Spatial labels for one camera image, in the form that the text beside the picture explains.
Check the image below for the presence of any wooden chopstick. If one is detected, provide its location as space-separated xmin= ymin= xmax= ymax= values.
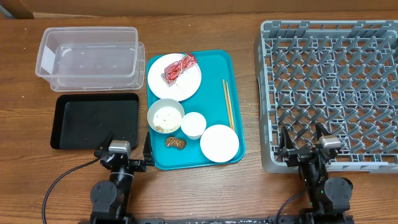
xmin=223 ymin=80 xmax=235 ymax=131
xmin=224 ymin=81 xmax=235 ymax=131

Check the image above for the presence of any clear plastic waste bin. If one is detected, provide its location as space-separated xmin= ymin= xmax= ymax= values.
xmin=35 ymin=27 xmax=146 ymax=92

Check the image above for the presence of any black rectangular tray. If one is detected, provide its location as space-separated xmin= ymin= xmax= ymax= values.
xmin=50 ymin=93 xmax=139 ymax=150

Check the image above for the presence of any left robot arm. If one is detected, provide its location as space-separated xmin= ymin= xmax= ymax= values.
xmin=90 ymin=133 xmax=154 ymax=223

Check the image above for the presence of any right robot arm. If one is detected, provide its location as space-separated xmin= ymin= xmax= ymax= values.
xmin=275 ymin=123 xmax=354 ymax=223

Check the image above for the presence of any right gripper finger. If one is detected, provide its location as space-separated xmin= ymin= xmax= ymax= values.
xmin=278 ymin=126 xmax=294 ymax=156
xmin=315 ymin=123 xmax=331 ymax=139

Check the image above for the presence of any white paper cup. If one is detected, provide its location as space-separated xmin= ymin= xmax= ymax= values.
xmin=181 ymin=112 xmax=206 ymax=140

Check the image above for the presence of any red snack wrapper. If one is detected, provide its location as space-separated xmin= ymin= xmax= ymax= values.
xmin=162 ymin=52 xmax=197 ymax=85

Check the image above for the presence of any small white plate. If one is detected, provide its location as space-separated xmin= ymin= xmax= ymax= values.
xmin=200 ymin=124 xmax=239 ymax=163

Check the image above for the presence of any grey dishwasher rack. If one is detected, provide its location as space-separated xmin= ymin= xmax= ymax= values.
xmin=254 ymin=21 xmax=397 ymax=173

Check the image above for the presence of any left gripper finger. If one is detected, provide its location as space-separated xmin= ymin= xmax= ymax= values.
xmin=143 ymin=132 xmax=155 ymax=166
xmin=98 ymin=131 xmax=114 ymax=152

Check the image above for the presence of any brown walnut-like food piece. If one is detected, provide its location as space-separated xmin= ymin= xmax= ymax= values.
xmin=165 ymin=136 xmax=187 ymax=150

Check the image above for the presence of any large white plate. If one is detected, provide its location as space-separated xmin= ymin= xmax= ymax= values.
xmin=147 ymin=53 xmax=201 ymax=101

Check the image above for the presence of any grey bowl of rice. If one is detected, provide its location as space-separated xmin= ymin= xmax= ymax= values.
xmin=147 ymin=98 xmax=185 ymax=134

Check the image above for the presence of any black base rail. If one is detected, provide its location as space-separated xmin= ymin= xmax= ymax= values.
xmin=77 ymin=215 xmax=355 ymax=224

